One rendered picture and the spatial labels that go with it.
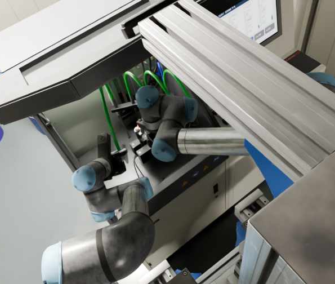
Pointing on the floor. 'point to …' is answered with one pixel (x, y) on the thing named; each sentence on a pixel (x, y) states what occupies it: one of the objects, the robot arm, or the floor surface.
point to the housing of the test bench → (47, 29)
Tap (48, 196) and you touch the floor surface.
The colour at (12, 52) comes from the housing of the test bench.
